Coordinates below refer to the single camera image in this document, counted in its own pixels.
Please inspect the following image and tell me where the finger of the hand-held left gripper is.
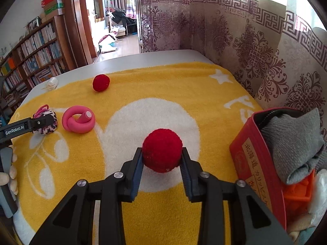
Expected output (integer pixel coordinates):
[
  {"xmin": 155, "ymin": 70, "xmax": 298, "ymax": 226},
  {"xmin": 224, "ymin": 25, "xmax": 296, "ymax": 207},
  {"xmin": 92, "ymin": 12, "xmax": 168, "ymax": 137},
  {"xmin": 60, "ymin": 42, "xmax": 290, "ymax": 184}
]
[{"xmin": 24, "ymin": 114, "xmax": 54, "ymax": 133}]

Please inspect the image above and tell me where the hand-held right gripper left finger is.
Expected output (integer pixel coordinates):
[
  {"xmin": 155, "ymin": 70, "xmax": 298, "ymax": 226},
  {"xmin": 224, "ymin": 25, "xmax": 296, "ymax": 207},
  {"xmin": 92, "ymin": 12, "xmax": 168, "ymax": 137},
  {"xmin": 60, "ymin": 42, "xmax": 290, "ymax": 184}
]
[{"xmin": 29, "ymin": 147, "xmax": 143, "ymax": 245}]

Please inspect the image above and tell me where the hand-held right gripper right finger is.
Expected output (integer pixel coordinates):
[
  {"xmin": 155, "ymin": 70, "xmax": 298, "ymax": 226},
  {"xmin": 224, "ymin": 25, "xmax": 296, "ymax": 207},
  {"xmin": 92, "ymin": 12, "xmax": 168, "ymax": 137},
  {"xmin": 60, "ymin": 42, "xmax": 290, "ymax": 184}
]
[{"xmin": 180, "ymin": 147, "xmax": 294, "ymax": 245}]

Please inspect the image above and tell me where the leopard print scrunchie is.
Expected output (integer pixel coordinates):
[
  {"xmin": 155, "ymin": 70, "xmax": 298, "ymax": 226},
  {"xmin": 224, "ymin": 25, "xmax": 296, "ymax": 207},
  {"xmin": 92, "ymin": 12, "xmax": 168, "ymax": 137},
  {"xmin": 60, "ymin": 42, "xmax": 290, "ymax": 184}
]
[{"xmin": 32, "ymin": 104, "xmax": 59, "ymax": 135}]

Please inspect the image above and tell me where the red pompom ball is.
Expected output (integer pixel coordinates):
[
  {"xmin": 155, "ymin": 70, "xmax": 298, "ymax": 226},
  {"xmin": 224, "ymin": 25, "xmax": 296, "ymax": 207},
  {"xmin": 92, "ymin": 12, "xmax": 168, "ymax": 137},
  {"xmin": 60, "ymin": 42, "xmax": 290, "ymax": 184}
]
[
  {"xmin": 92, "ymin": 74, "xmax": 111, "ymax": 92},
  {"xmin": 142, "ymin": 128, "xmax": 184, "ymax": 173}
]

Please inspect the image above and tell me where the red rectangular box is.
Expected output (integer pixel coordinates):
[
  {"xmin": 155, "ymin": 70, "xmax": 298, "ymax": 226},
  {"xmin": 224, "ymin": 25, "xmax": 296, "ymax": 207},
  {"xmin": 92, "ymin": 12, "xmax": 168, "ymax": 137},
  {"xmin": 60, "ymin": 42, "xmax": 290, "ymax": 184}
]
[{"xmin": 229, "ymin": 107, "xmax": 327, "ymax": 231}]

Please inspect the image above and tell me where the grey knit sock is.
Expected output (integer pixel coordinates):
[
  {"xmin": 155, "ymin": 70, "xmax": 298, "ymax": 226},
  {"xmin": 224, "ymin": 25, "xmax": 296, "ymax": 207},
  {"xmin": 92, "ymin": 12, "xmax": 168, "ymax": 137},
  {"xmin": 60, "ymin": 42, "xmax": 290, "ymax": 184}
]
[{"xmin": 260, "ymin": 108, "xmax": 327, "ymax": 185}]

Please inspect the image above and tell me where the clear plastic bag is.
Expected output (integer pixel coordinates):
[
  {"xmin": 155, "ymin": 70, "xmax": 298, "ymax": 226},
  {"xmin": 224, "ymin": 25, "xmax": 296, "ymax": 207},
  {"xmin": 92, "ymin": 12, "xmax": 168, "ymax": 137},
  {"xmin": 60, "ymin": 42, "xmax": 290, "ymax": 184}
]
[{"xmin": 308, "ymin": 168, "xmax": 327, "ymax": 222}]

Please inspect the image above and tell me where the person's left hand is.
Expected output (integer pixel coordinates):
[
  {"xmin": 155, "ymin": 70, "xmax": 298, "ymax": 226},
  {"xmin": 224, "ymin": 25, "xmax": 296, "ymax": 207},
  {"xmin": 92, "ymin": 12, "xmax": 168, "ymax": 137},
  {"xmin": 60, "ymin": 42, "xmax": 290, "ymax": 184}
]
[{"xmin": 0, "ymin": 153, "xmax": 19, "ymax": 196}]

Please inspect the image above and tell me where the pink foam twist roller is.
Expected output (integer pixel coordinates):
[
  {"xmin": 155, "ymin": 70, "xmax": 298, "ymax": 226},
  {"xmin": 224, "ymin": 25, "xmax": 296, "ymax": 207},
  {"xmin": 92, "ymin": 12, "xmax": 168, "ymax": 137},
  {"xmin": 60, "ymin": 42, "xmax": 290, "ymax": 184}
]
[{"xmin": 62, "ymin": 106, "xmax": 96, "ymax": 133}]

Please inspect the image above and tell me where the wooden bookshelf with books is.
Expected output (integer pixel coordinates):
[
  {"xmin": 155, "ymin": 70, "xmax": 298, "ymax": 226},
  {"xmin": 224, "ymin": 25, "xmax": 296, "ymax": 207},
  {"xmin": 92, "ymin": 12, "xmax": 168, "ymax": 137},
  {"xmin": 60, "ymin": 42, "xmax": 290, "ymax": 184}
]
[{"xmin": 0, "ymin": 15, "xmax": 71, "ymax": 115}]

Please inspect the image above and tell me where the yellow patterned towel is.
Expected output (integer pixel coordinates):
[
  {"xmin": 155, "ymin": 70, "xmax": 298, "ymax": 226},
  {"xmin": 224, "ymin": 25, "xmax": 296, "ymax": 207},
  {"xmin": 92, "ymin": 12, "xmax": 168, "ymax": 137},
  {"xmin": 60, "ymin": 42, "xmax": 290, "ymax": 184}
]
[{"xmin": 8, "ymin": 62, "xmax": 263, "ymax": 245}]

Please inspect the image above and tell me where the framed photo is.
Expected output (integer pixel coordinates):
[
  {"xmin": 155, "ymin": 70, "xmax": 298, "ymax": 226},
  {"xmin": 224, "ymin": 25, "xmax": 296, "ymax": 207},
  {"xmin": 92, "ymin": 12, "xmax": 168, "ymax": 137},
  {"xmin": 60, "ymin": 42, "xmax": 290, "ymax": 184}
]
[{"xmin": 27, "ymin": 18, "xmax": 41, "ymax": 31}]

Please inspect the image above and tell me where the brown wooden door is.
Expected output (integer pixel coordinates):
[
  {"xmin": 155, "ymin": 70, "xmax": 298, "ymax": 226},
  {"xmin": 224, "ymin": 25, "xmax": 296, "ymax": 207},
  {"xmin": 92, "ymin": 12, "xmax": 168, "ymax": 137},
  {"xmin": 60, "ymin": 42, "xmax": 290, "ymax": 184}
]
[{"xmin": 61, "ymin": 0, "xmax": 108, "ymax": 65}]

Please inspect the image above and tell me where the orange plastic toy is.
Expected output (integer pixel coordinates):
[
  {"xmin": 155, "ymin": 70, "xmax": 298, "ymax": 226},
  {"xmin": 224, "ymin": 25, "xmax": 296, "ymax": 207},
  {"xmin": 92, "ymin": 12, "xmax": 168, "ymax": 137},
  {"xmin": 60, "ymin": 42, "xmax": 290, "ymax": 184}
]
[{"xmin": 282, "ymin": 170, "xmax": 316, "ymax": 212}]

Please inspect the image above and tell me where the green cardboard box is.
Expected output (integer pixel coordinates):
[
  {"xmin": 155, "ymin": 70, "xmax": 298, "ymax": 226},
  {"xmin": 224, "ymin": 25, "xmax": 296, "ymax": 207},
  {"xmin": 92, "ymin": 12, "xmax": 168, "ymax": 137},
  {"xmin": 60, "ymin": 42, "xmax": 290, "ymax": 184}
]
[{"xmin": 43, "ymin": 3, "xmax": 64, "ymax": 16}]

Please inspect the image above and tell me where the white coat stand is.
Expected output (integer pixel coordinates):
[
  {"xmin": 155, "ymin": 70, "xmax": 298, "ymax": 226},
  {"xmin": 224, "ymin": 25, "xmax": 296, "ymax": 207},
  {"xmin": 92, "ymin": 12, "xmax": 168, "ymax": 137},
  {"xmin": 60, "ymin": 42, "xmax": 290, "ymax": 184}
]
[{"xmin": 105, "ymin": 0, "xmax": 116, "ymax": 35}]

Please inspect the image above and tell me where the dark clothing pile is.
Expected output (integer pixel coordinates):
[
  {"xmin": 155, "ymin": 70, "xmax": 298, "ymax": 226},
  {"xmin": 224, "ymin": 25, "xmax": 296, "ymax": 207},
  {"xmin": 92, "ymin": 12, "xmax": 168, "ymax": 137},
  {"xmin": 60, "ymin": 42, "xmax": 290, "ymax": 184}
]
[{"xmin": 112, "ymin": 10, "xmax": 128, "ymax": 26}]

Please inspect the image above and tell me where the patterned beige curtain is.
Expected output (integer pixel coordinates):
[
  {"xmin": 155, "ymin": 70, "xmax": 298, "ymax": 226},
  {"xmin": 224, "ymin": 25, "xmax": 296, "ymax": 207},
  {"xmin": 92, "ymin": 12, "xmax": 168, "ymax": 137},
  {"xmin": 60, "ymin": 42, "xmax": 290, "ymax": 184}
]
[{"xmin": 139, "ymin": 0, "xmax": 327, "ymax": 143}]

